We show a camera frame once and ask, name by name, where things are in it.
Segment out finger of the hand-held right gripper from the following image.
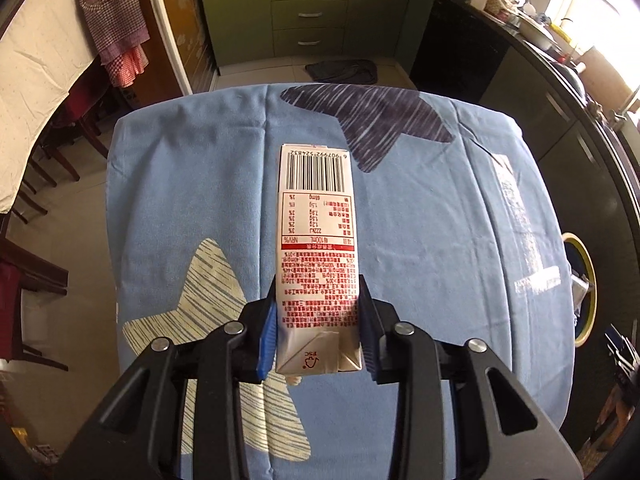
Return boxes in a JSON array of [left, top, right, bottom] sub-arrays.
[[605, 326, 640, 378]]

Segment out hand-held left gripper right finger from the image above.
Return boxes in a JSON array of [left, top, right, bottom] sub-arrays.
[[357, 275, 571, 480]]

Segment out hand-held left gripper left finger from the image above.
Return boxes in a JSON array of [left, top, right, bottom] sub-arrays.
[[75, 280, 278, 480]]

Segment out yellow-rimmed trash bin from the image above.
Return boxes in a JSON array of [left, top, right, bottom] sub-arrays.
[[561, 232, 598, 348]]

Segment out red and white drink carton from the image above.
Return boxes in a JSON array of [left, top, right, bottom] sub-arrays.
[[274, 142, 365, 376]]

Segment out blue star-print cloth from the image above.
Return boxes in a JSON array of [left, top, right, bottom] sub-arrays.
[[107, 82, 573, 480]]

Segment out dark wooden chair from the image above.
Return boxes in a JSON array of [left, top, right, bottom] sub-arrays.
[[20, 125, 83, 226], [0, 237, 71, 373], [65, 60, 131, 161]]

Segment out dark floor mat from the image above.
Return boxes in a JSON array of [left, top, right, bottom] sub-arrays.
[[305, 59, 378, 86]]

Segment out tan cardboard box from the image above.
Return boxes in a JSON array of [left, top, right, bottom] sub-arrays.
[[580, 46, 628, 111]]

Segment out black kitchen counter cabinets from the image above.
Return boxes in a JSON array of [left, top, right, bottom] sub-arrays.
[[410, 0, 640, 311]]

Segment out orange patterned door panel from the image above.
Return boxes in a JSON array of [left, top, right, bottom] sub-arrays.
[[160, 0, 216, 96]]

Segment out metal cooking pot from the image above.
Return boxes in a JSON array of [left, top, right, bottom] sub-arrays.
[[520, 10, 556, 47]]

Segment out green drawer cabinet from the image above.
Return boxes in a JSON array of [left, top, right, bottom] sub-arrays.
[[197, 0, 436, 76]]

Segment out white tablecloth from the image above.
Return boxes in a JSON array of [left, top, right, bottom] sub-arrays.
[[0, 0, 98, 213]]

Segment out red checkered apron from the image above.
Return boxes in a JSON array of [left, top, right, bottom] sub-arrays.
[[74, 0, 151, 88]]

